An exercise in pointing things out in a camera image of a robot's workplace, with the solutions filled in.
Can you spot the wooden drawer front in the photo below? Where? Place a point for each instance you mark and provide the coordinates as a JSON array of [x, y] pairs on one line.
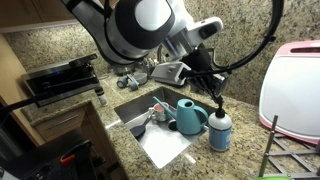
[[60, 123]]

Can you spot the grey kitchen gadget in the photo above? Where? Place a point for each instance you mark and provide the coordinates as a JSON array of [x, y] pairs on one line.
[[131, 83]]

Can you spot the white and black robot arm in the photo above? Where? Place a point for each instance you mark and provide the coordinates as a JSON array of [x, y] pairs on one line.
[[126, 33]]

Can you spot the wooden wall cabinet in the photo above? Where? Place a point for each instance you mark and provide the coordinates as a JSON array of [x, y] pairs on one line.
[[20, 10]]

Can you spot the pink-rimmed white cutting board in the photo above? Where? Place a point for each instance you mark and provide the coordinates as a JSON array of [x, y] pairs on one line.
[[293, 93]]

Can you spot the black silver kitchen gadget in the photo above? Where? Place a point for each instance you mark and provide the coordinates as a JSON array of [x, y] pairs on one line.
[[141, 66]]

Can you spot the small white bottle black cap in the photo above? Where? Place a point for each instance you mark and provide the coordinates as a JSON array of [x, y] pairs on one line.
[[101, 96]]

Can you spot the metal dish rack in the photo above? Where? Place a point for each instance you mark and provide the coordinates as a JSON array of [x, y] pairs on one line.
[[268, 146]]

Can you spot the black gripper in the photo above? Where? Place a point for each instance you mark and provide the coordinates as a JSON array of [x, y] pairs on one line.
[[198, 65]]

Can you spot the black equipment case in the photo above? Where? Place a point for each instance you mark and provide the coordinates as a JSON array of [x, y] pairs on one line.
[[40, 160]]

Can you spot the green plastic item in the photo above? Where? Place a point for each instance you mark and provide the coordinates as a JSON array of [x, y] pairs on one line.
[[270, 177]]

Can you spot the black spatula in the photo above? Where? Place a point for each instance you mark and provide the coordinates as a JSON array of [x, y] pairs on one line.
[[137, 130]]

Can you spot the pink and white mug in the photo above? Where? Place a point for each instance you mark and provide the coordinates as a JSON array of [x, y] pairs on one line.
[[160, 112]]

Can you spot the black flat countertop appliance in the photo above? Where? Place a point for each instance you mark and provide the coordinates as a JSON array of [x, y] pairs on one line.
[[60, 80]]

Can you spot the black metal pole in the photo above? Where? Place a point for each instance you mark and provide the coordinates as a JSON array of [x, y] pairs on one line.
[[16, 105]]

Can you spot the plain white cutting board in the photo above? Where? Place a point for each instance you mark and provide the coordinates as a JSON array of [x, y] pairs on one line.
[[163, 145]]

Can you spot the soap bottle with black pump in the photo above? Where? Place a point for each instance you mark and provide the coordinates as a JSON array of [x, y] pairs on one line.
[[220, 133]]

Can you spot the teal watering can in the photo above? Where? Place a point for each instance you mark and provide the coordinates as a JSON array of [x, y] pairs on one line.
[[188, 118]]

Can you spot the steel sink basin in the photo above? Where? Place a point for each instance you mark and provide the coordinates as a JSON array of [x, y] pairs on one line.
[[133, 106]]

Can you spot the grey bowl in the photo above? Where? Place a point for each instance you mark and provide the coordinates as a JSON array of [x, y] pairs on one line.
[[142, 77]]

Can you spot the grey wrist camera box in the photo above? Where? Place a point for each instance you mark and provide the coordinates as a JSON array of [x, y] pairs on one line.
[[168, 73]]

